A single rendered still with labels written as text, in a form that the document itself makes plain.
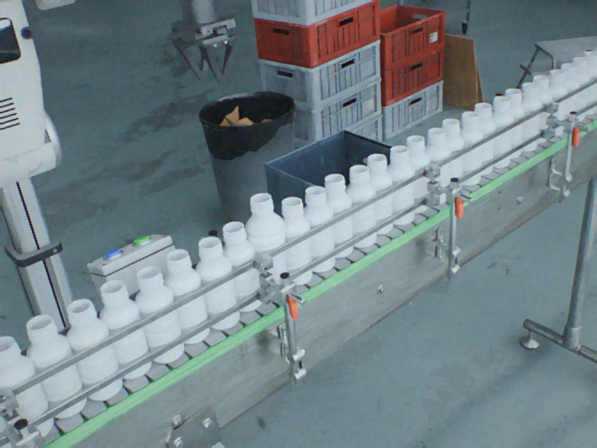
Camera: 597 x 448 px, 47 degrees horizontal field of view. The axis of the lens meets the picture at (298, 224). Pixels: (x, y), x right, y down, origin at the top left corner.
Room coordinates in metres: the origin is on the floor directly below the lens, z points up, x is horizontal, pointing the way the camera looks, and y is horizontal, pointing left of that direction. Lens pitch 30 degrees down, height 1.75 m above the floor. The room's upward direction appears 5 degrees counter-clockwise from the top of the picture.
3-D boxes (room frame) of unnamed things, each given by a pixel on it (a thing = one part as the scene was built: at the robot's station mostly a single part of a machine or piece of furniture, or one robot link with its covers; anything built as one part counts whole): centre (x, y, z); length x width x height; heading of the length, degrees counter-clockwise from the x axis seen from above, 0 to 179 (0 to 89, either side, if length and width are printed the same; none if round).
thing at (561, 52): (4.29, -1.85, 0.21); 0.61 x 0.47 x 0.41; 2
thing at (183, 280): (0.93, 0.20, 1.08); 0.06 x 0.06 x 0.17
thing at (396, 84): (4.27, -0.69, 0.33); 0.61 x 0.41 x 0.22; 132
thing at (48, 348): (0.79, 0.38, 1.08); 0.06 x 0.06 x 0.17
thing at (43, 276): (1.41, 0.64, 0.74); 0.11 x 0.11 x 0.40; 39
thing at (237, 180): (3.00, 0.19, 0.32); 0.45 x 0.45 x 0.64
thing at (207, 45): (1.11, 0.11, 1.43); 0.07 x 0.07 x 0.09; 38
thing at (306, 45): (3.76, -0.21, 0.78); 0.61 x 0.41 x 0.22; 135
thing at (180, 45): (1.13, 0.13, 1.43); 0.07 x 0.07 x 0.09; 38
